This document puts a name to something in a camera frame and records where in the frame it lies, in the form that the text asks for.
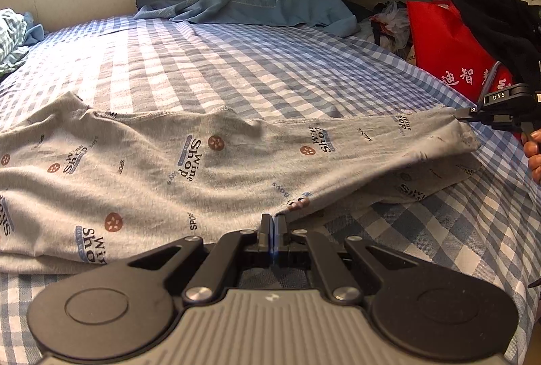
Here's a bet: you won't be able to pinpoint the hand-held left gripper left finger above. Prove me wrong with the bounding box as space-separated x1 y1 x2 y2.
127 214 275 304

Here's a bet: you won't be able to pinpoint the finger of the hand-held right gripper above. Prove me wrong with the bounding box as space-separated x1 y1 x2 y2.
454 106 486 123

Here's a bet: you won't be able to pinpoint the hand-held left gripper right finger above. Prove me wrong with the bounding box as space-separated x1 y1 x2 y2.
275 215 419 304

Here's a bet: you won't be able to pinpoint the grey printed pants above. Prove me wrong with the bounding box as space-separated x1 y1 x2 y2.
0 91 483 275

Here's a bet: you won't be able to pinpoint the person's right forearm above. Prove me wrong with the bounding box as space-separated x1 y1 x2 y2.
441 0 541 95

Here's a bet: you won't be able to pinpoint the person's right hand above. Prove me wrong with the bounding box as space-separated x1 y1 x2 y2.
522 128 541 184

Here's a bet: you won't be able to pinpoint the red printed bag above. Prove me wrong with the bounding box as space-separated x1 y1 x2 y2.
406 0 514 99

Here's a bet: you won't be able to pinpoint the crumpled plastic bag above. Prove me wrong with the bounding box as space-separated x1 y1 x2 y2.
371 1 413 51

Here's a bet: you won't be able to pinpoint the blue checkered bed sheet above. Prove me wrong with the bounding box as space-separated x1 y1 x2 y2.
0 16 541 365

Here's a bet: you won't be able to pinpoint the green checkered duvet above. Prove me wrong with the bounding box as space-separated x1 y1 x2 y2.
0 7 45 78

